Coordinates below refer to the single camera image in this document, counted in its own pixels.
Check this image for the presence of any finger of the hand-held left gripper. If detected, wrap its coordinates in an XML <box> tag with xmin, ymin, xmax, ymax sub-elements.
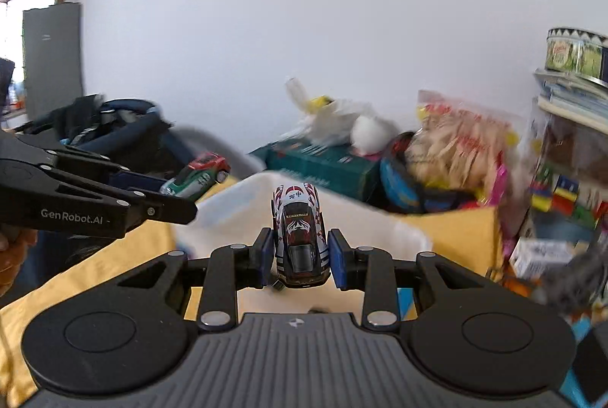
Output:
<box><xmin>14</xmin><ymin>132</ymin><xmax>165</xmax><ymax>196</ymax></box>
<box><xmin>56</xmin><ymin>169</ymin><xmax>198</xmax><ymax>238</ymax></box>

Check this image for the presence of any small white box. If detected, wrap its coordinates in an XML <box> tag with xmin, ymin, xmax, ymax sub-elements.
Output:
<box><xmin>509</xmin><ymin>238</ymin><xmax>576</xmax><ymax>279</ymax></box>

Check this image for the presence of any white red black toy car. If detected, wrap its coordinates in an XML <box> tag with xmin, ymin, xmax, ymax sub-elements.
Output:
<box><xmin>272</xmin><ymin>183</ymin><xmax>331</xmax><ymax>290</ymax></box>

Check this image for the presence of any round printed tin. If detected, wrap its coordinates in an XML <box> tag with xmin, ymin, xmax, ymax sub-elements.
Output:
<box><xmin>545</xmin><ymin>27</ymin><xmax>608</xmax><ymax>86</ymax></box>

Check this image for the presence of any white plastic storage bin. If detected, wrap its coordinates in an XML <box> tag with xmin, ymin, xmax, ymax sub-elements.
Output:
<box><xmin>173</xmin><ymin>170</ymin><xmax>434</xmax><ymax>323</ymax></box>

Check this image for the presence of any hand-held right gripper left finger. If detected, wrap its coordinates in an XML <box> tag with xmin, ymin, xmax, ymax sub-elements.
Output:
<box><xmin>126</xmin><ymin>227</ymin><xmax>277</xmax><ymax>333</ymax></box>

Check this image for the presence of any clear plastic box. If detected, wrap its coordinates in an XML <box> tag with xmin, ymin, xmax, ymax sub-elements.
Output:
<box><xmin>522</xmin><ymin>104</ymin><xmax>608</xmax><ymax>181</ymax></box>

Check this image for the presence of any dark green packet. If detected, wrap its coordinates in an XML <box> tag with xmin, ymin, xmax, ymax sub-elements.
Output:
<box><xmin>249</xmin><ymin>141</ymin><xmax>382</xmax><ymax>202</ymax></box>

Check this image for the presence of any grey upright panel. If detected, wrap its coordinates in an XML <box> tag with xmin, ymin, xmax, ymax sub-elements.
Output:
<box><xmin>22</xmin><ymin>4</ymin><xmax>85</xmax><ymax>120</ymax></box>

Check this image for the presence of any dark blue stroller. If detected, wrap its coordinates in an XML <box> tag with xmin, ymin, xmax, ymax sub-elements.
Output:
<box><xmin>28</xmin><ymin>93</ymin><xmax>192</xmax><ymax>185</ymax></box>

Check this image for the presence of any stack of books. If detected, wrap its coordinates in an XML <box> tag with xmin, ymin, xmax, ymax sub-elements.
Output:
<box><xmin>532</xmin><ymin>68</ymin><xmax>608</xmax><ymax>122</ymax></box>

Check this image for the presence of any clear bag of snacks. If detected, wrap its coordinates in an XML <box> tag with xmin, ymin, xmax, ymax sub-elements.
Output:
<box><xmin>406</xmin><ymin>89</ymin><xmax>522</xmax><ymax>196</ymax></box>

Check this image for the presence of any blue helmet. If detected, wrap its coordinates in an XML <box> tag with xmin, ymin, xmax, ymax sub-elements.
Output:
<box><xmin>379</xmin><ymin>132</ymin><xmax>476</xmax><ymax>215</ymax></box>

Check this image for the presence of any person's left hand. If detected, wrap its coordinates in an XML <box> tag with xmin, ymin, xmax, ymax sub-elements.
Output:
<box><xmin>0</xmin><ymin>228</ymin><xmax>39</xmax><ymax>297</ymax></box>

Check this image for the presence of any green red toy car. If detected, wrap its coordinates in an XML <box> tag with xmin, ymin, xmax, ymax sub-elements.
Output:
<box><xmin>160</xmin><ymin>152</ymin><xmax>232</xmax><ymax>200</ymax></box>

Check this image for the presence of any yellow cloth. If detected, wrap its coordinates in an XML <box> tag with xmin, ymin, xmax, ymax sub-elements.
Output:
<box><xmin>0</xmin><ymin>180</ymin><xmax>505</xmax><ymax>408</ymax></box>

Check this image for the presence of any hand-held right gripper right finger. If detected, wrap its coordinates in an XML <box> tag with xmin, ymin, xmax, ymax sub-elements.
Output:
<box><xmin>328</xmin><ymin>228</ymin><xmax>473</xmax><ymax>329</ymax></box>

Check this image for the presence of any tub of coloured blocks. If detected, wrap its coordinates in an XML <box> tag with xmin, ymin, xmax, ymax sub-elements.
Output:
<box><xmin>529</xmin><ymin>165</ymin><xmax>608</xmax><ymax>229</ymax></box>

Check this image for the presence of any white plastic bag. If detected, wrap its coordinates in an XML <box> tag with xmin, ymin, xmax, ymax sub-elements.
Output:
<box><xmin>285</xmin><ymin>78</ymin><xmax>377</xmax><ymax>148</ymax></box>

